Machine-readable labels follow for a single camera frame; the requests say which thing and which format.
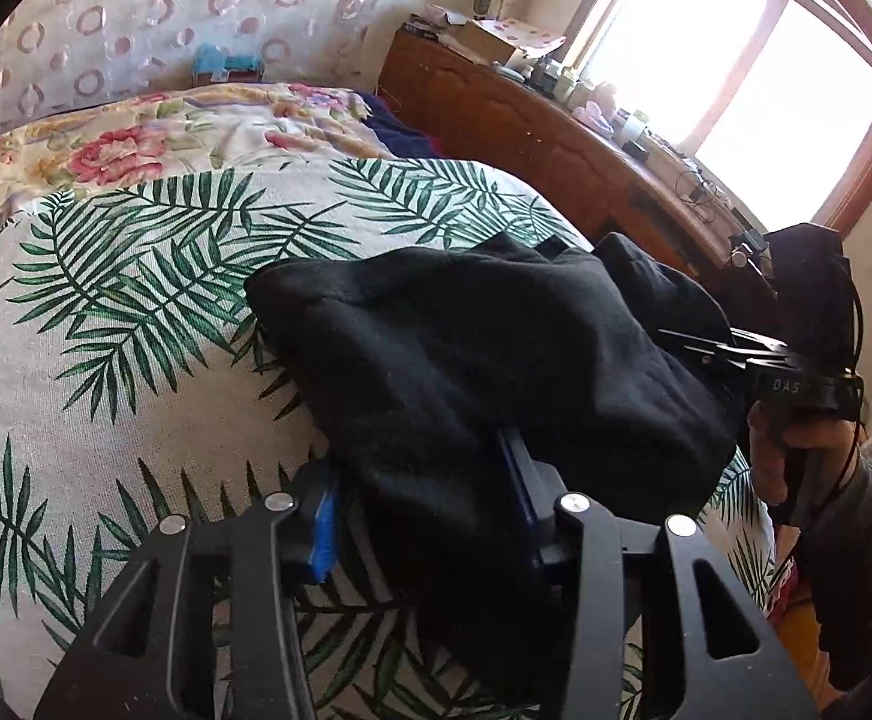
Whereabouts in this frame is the navy blanket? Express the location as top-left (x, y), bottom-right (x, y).
top-left (361, 90), bottom-right (452, 160)

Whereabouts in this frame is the person's right hand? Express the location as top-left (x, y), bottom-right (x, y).
top-left (747, 399), bottom-right (793, 522)

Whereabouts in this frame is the cardboard box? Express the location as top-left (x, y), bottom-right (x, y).
top-left (455, 19), bottom-right (527, 65)

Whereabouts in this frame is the floral quilt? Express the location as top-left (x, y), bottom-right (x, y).
top-left (0, 82), bottom-right (399, 233)

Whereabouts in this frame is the white circle-print curtain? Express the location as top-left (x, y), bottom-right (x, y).
top-left (0, 0), bottom-right (437, 158)

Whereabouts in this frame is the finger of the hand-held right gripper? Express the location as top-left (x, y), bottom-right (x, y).
top-left (657, 326), bottom-right (789, 383)

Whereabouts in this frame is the pile of papers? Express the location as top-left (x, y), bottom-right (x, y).
top-left (406, 6), bottom-right (467, 42)

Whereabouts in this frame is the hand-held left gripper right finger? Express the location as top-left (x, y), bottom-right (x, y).
top-left (496, 427), bottom-right (819, 720)

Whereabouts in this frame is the wooden-framed window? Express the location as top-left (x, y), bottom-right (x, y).
top-left (556, 0), bottom-right (872, 233)

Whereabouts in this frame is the person's right forearm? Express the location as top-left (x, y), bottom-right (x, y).
top-left (796, 457), bottom-right (872, 698)

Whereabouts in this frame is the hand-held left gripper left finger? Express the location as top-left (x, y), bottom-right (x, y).
top-left (35, 461), bottom-right (347, 720)

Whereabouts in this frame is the blue toy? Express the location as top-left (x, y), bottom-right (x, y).
top-left (191, 43), bottom-right (266, 87)

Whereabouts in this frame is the wooden cabinet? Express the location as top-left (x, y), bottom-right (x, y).
top-left (377, 28), bottom-right (782, 301)

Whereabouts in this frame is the leaf-print bedsheet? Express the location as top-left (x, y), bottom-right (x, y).
top-left (0, 157), bottom-right (778, 720)

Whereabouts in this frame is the black printed t-shirt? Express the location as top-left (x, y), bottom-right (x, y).
top-left (245, 231), bottom-right (744, 698)

